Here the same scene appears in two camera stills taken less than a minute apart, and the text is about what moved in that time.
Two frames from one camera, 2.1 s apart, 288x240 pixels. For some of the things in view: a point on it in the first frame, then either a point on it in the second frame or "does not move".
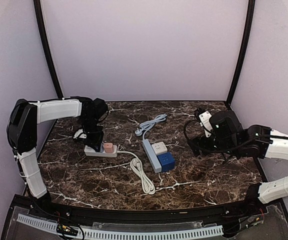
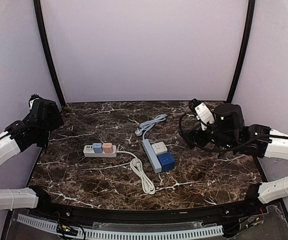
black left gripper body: x=92 y=139 to x=41 y=139
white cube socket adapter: x=159 y=147 does not move
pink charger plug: x=108 y=147 does not move
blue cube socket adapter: x=167 y=161 does not move
